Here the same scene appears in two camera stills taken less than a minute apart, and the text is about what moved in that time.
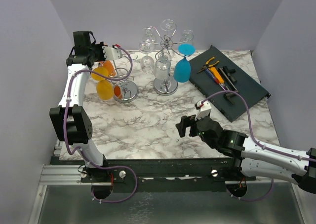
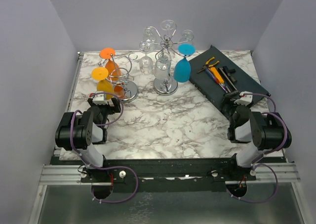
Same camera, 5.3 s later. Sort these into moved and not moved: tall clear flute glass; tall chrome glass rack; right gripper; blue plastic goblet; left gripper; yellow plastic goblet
Moved: right gripper; left gripper
Not moved: tall clear flute glass; blue plastic goblet; tall chrome glass rack; yellow plastic goblet
